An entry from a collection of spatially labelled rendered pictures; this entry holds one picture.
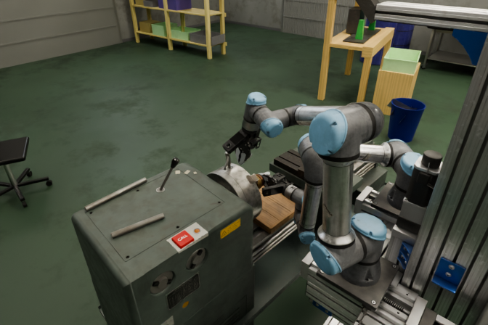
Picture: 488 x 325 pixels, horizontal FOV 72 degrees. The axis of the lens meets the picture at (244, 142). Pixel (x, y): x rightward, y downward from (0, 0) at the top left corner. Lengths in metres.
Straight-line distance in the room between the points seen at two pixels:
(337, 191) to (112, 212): 0.91
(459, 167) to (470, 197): 0.10
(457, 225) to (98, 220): 1.27
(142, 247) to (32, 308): 1.79
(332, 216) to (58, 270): 2.50
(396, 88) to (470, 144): 4.25
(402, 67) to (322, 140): 4.40
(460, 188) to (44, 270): 2.87
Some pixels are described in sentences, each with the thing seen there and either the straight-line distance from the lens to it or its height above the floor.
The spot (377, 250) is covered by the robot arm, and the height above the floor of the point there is 1.32.
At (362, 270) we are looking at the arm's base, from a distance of 1.29.
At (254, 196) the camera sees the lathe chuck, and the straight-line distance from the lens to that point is 1.63.
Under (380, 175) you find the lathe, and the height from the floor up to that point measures 0.68.
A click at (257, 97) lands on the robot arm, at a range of 1.30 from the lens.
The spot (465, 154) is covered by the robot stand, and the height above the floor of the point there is 1.67.
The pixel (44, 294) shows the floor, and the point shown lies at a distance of 3.06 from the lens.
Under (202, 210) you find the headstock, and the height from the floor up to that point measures 1.25.
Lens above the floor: 2.18
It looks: 30 degrees down
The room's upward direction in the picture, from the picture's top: straight up
